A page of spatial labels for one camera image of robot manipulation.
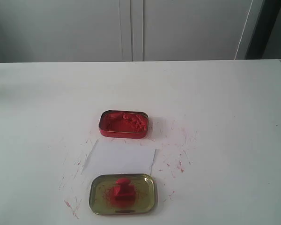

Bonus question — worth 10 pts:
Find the gold tin lid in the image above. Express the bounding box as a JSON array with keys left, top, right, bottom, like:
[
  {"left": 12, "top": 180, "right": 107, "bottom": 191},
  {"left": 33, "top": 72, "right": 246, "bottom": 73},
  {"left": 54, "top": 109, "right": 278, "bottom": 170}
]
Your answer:
[{"left": 89, "top": 173, "right": 157, "bottom": 216}]

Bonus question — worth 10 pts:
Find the dark post at right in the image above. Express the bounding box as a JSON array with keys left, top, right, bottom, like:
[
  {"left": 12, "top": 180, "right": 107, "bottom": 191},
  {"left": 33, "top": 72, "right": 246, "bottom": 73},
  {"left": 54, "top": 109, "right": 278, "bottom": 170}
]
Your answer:
[{"left": 245, "top": 0, "right": 281, "bottom": 60}]

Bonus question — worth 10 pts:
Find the white paper sheet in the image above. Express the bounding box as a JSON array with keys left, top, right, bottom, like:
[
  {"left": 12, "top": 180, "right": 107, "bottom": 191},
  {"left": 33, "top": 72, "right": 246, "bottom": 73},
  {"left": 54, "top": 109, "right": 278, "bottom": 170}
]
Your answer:
[{"left": 82, "top": 140, "right": 156, "bottom": 177}]

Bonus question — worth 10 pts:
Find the red stamp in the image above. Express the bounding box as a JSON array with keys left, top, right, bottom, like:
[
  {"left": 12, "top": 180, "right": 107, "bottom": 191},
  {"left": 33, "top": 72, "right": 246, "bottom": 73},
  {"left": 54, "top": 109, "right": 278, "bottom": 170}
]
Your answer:
[{"left": 113, "top": 178, "right": 135, "bottom": 201}]

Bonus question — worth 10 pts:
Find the white cabinet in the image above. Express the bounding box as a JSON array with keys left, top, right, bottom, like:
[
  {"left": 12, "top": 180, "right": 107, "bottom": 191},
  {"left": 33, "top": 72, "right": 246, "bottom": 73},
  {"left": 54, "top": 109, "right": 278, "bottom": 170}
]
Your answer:
[{"left": 0, "top": 0, "right": 263, "bottom": 62}]

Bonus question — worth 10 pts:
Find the red ink paste tin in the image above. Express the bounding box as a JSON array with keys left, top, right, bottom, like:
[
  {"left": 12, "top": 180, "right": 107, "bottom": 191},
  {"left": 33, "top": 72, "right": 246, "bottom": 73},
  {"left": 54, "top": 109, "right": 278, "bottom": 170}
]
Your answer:
[{"left": 98, "top": 110, "right": 149, "bottom": 139}]

